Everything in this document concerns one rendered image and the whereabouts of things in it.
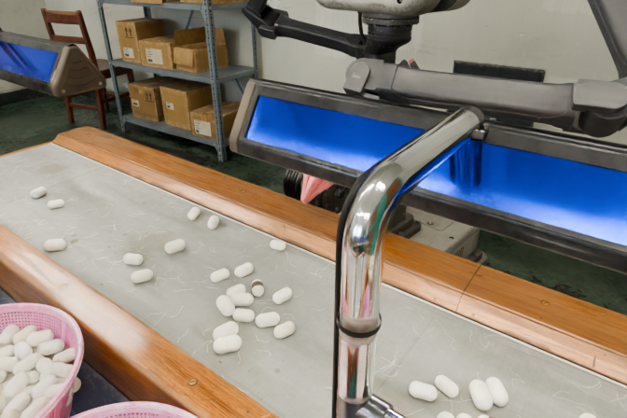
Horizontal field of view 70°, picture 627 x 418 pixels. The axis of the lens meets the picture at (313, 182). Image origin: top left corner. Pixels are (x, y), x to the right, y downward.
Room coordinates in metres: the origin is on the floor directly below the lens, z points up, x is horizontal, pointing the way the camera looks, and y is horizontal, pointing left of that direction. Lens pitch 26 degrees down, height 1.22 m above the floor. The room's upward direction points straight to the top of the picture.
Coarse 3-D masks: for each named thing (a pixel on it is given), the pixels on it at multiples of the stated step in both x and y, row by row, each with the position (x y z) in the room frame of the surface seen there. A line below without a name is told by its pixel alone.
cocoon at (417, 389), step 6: (414, 384) 0.38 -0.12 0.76; (420, 384) 0.38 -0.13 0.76; (426, 384) 0.38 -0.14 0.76; (414, 390) 0.38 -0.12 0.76; (420, 390) 0.37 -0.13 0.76; (426, 390) 0.37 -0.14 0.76; (432, 390) 0.37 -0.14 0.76; (414, 396) 0.37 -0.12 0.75; (420, 396) 0.37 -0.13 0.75; (426, 396) 0.37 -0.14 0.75; (432, 396) 0.37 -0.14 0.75
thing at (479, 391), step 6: (474, 384) 0.38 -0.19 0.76; (480, 384) 0.38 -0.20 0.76; (474, 390) 0.37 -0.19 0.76; (480, 390) 0.37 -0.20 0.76; (486, 390) 0.37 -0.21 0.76; (474, 396) 0.37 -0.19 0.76; (480, 396) 0.36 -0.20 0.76; (486, 396) 0.36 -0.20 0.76; (474, 402) 0.36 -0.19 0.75; (480, 402) 0.36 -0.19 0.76; (486, 402) 0.36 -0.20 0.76; (492, 402) 0.36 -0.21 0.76; (480, 408) 0.36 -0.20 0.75; (486, 408) 0.35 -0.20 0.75
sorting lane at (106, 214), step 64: (0, 192) 0.92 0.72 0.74; (64, 192) 0.92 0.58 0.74; (128, 192) 0.92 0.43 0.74; (64, 256) 0.67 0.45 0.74; (192, 256) 0.67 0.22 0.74; (256, 256) 0.67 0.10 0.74; (192, 320) 0.51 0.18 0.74; (320, 320) 0.51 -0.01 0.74; (384, 320) 0.51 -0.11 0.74; (448, 320) 0.51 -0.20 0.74; (256, 384) 0.40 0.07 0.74; (320, 384) 0.40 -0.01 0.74; (384, 384) 0.40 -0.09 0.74; (512, 384) 0.40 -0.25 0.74; (576, 384) 0.40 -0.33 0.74
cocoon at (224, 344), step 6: (228, 336) 0.46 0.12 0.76; (234, 336) 0.46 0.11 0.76; (216, 342) 0.45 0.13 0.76; (222, 342) 0.45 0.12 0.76; (228, 342) 0.45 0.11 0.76; (234, 342) 0.45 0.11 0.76; (240, 342) 0.45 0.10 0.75; (216, 348) 0.44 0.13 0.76; (222, 348) 0.44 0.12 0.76; (228, 348) 0.44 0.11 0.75; (234, 348) 0.44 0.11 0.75
